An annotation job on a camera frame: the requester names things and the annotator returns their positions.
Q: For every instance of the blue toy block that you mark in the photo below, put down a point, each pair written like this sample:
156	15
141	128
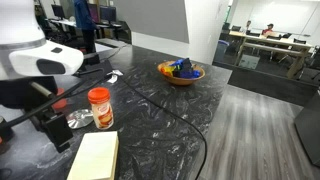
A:
191	74
177	62

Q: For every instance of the black computer monitor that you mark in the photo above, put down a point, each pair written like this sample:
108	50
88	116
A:
94	12
58	11
108	13

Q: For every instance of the standing person in blue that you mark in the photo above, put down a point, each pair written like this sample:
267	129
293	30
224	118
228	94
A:
85	20

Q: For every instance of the seated person white shirt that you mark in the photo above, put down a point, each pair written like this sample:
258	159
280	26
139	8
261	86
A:
248	26

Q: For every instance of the yellow toy block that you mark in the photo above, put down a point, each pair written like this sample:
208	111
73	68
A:
167	70

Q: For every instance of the white office desk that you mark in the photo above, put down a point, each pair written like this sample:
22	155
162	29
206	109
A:
63	22

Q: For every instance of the wooden conference table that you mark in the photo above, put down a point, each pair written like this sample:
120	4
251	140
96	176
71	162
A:
266	41

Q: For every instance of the seated person red shirt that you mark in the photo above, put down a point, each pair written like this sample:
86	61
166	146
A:
267	30

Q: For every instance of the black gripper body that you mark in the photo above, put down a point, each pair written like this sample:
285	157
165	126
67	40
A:
23	93

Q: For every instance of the small orange-capped creamer bottle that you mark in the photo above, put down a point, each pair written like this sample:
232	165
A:
100	110

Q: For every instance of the black cabinet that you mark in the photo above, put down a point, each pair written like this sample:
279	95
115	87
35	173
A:
310	130

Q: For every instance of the black office chair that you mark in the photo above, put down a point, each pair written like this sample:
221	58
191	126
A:
236	28
286	35

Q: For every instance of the blue waste bin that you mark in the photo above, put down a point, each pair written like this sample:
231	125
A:
221	50

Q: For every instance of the dark grey toy block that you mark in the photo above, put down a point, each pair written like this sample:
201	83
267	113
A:
187	64

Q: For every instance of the dark navy toy block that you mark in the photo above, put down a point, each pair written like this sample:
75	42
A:
179	73

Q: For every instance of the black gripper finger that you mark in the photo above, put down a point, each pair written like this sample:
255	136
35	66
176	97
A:
56	131

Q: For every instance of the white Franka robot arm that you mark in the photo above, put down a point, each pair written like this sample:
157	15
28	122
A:
20	26

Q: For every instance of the black standing desk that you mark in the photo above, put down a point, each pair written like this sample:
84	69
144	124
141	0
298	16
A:
110	26

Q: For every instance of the grey acoustic wall panel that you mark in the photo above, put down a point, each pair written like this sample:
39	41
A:
150	20

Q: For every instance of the wooden bowl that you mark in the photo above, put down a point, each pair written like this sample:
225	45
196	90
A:
181	81

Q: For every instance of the grey box under table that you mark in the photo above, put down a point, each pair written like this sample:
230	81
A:
249	61

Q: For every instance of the black counter outlet box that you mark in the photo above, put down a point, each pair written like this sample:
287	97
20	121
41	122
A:
96	68

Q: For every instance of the white projection screen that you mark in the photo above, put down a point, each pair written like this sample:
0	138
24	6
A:
283	16

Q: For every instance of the white paper tag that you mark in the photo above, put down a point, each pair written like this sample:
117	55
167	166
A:
117	72
112	79

